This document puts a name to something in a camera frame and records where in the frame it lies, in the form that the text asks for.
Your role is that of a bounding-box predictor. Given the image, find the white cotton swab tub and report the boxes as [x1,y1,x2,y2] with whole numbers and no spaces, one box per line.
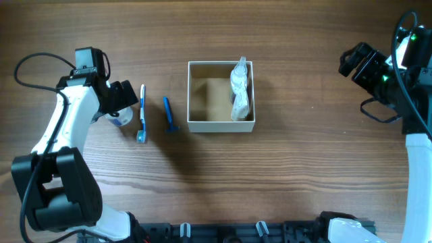
[104,107,134,127]

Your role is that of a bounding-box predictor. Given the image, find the white lotion tube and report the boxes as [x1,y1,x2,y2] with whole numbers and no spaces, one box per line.
[231,78,250,122]

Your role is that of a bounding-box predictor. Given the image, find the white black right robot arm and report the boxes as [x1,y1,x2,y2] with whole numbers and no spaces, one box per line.
[339,26,431,242]

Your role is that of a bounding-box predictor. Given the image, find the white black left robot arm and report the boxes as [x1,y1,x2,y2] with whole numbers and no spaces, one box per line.
[11,47,150,242]

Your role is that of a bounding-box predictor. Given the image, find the blue white toothbrush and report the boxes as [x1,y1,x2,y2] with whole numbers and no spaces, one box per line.
[136,84,146,143]

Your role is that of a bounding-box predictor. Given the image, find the blue disposable razor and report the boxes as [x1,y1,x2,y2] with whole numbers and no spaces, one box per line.
[163,97,180,133]

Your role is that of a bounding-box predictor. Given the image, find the beige open cardboard box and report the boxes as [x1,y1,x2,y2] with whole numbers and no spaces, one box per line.
[187,61,256,133]

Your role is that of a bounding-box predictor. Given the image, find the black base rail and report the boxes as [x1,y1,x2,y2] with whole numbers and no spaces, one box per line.
[76,220,376,243]

